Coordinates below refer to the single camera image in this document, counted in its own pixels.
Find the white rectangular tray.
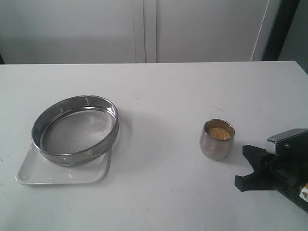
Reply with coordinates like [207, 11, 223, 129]
[15, 119, 133, 186]

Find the white cabinet behind table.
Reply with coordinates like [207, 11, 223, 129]
[0, 0, 280, 64]

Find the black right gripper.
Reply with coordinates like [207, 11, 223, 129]
[234, 137, 308, 212]

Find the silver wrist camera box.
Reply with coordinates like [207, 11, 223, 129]
[266, 128, 308, 155]

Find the stainless steel cup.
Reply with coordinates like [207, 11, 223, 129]
[199, 119, 235, 160]

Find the yellow grain powder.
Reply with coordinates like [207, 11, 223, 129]
[208, 127, 231, 141]

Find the round steel mesh sieve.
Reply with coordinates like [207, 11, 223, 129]
[31, 95, 119, 167]

